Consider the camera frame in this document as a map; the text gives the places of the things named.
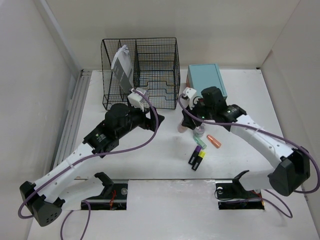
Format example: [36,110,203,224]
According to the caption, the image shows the yellow cap highlighter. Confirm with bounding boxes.
[191,150,206,171]

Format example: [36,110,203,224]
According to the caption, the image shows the black wire mesh desk organizer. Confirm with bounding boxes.
[100,37,181,110]

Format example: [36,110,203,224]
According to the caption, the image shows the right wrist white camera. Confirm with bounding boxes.
[182,87,199,110]

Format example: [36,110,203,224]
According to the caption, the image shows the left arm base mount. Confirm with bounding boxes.
[86,172,129,211]

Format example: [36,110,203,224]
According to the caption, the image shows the aluminium rail frame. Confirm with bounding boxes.
[49,69,92,170]

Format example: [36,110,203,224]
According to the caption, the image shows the orange mini highlighter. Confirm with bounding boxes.
[206,134,222,149]

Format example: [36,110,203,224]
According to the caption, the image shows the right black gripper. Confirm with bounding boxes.
[181,97,216,130]

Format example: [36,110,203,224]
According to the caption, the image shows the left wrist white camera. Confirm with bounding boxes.
[127,87,149,112]

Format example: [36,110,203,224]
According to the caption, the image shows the teal drawer box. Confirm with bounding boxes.
[186,63,228,99]

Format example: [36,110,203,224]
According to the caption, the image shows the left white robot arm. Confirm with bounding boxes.
[17,103,165,227]

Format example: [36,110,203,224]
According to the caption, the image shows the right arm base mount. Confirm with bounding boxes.
[214,170,265,210]

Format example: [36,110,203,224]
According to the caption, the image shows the grey setup guide booklet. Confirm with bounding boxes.
[111,45,134,94]

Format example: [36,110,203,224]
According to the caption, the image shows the purple cap highlighter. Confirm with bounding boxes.
[188,145,202,165]

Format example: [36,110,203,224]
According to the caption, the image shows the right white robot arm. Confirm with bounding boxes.
[178,86,310,197]

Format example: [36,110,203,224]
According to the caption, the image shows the wrist white camera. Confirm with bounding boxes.
[127,87,149,112]
[182,87,199,110]

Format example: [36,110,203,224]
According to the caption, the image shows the pink cap glitter bottle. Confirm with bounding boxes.
[177,123,188,133]

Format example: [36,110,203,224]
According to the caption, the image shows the green mini highlighter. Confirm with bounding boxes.
[193,135,207,149]

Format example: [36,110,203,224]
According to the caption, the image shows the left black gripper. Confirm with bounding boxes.
[116,102,164,139]

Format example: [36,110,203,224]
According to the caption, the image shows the clear jar of paper clips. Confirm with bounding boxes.
[193,124,206,138]

